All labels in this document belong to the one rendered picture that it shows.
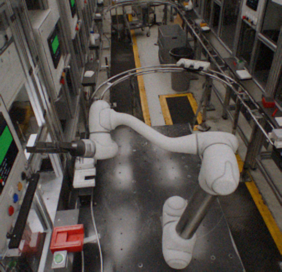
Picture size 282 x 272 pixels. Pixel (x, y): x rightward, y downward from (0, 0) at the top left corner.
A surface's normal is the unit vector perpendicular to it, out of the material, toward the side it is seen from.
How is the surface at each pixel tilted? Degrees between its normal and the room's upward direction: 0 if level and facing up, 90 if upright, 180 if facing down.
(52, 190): 0
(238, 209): 0
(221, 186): 85
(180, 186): 0
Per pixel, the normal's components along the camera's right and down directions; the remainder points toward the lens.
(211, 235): -0.04, -0.79
